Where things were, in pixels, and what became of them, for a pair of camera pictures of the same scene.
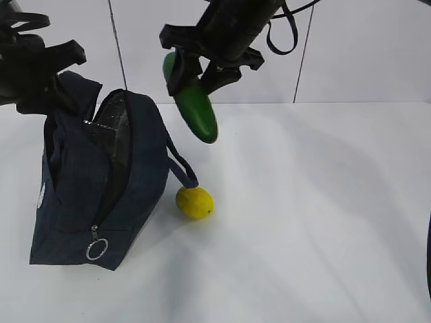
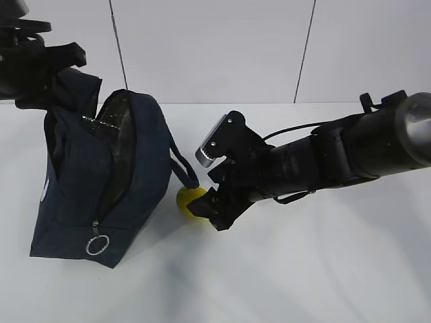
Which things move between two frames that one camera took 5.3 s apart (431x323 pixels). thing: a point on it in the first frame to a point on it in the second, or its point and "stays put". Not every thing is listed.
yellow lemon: x=195 y=202 stays put
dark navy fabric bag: x=104 y=167 stays put
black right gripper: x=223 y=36 to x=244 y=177
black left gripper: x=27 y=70 stays put
